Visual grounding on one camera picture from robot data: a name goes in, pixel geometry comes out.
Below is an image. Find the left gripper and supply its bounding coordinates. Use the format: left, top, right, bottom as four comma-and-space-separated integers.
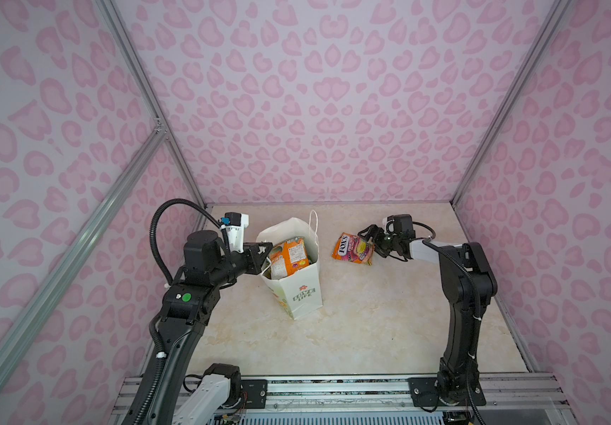
210, 240, 273, 289

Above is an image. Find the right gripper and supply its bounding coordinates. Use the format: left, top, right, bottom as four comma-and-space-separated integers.
357, 225, 403, 259

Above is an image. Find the orange pink Fox's candy bag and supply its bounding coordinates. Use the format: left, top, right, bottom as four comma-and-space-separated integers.
332, 233, 374, 266

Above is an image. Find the white illustrated paper bag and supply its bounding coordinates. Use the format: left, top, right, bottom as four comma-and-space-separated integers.
257, 211, 323, 320

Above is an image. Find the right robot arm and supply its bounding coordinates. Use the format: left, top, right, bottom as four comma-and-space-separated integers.
358, 214, 498, 411

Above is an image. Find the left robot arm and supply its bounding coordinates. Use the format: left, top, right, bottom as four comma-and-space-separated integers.
123, 198, 273, 424

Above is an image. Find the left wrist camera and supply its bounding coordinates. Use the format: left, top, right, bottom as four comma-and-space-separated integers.
220, 212, 250, 253

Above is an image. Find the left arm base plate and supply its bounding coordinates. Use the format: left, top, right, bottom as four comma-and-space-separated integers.
193, 378, 269, 410

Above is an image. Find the diagonal aluminium frame bar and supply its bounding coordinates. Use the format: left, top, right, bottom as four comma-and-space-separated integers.
0, 129, 167, 393

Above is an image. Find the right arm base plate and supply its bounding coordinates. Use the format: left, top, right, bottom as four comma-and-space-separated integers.
407, 376, 487, 412

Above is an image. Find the aluminium mounting rail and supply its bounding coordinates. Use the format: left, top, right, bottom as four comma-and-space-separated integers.
110, 373, 577, 424

